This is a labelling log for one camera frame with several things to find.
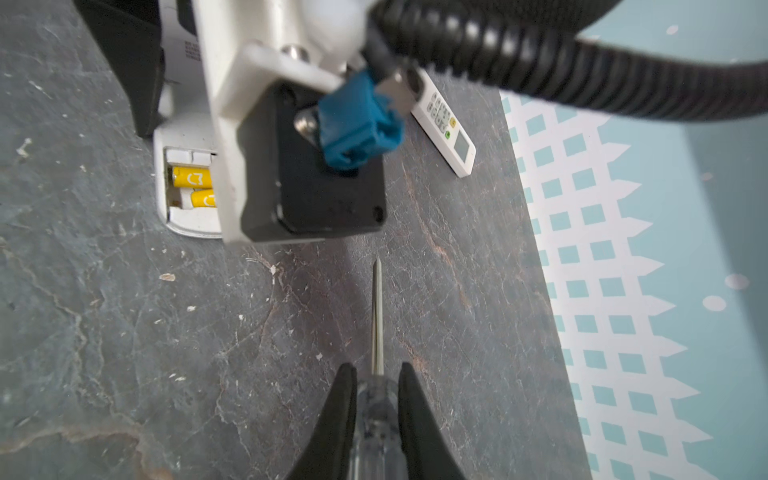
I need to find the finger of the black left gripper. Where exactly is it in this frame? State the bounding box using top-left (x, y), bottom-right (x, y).
top-left (73, 0), bottom-right (165, 138)

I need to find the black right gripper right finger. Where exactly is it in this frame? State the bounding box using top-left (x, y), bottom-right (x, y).
top-left (398, 362), bottom-right (465, 480)

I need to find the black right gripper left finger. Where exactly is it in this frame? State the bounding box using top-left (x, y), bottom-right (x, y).
top-left (287, 363), bottom-right (358, 480)

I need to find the clear handle screwdriver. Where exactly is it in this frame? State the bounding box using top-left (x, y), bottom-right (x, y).
top-left (348, 260), bottom-right (408, 480)

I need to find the large white remote control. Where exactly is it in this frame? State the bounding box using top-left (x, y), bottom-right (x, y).
top-left (152, 1), bottom-right (221, 239)

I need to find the small white remote control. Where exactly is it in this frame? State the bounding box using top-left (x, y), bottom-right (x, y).
top-left (411, 68), bottom-right (477, 178)

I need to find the yellow battery upper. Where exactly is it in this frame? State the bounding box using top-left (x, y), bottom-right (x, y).
top-left (171, 166), bottom-right (213, 190)

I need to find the yellow battery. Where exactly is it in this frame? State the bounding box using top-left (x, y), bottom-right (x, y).
top-left (179, 189), bottom-right (216, 210)
top-left (171, 166), bottom-right (213, 190)

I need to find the yellow battery lower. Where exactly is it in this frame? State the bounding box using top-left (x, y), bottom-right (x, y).
top-left (179, 189), bottom-right (216, 210)

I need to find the black corrugated cable conduit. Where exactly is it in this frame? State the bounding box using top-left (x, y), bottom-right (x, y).
top-left (365, 0), bottom-right (768, 123)

